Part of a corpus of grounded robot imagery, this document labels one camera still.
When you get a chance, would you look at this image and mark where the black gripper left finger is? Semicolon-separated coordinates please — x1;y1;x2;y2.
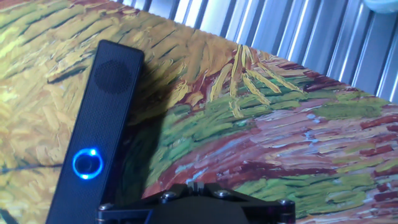
95;182;197;224

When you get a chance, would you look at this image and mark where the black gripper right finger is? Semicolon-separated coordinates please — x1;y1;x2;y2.
196;182;297;224

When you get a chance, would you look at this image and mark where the black volume knob blue ring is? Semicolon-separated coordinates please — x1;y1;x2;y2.
72;147;104;180

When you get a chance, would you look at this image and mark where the black soundbar speaker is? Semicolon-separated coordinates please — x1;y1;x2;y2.
45;39;145;224

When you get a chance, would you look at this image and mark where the Van Gogh painting print cloth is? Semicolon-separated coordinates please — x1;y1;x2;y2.
0;0;398;224

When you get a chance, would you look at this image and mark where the white round lamp head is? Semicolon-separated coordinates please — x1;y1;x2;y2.
362;0;398;14

